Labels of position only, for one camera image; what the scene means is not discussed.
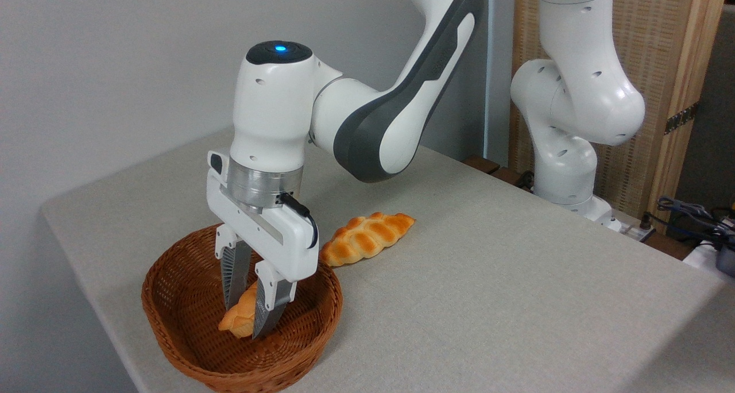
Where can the round knotted bread roll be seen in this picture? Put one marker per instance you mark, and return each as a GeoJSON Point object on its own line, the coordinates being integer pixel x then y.
{"type": "Point", "coordinates": [238, 319]}

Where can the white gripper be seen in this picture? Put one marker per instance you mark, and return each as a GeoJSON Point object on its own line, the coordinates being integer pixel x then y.
{"type": "Point", "coordinates": [281, 241]}

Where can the white vertical post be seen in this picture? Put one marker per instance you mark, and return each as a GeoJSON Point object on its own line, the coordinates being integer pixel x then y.
{"type": "Point", "coordinates": [498, 94]}

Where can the dark grey device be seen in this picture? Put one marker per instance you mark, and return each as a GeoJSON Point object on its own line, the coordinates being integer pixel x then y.
{"type": "Point", "coordinates": [726, 261]}

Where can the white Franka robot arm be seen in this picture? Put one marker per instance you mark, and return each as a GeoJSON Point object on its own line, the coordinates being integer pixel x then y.
{"type": "Point", "coordinates": [270, 111]}

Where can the long braided bread loaf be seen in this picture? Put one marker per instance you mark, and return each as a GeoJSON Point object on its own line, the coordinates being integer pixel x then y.
{"type": "Point", "coordinates": [367, 238]}

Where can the white box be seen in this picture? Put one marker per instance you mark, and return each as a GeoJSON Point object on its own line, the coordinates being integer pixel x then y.
{"type": "Point", "coordinates": [700, 258]}

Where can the brown wicker basket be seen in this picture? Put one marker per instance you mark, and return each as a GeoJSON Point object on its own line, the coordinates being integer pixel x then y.
{"type": "Point", "coordinates": [184, 301]}

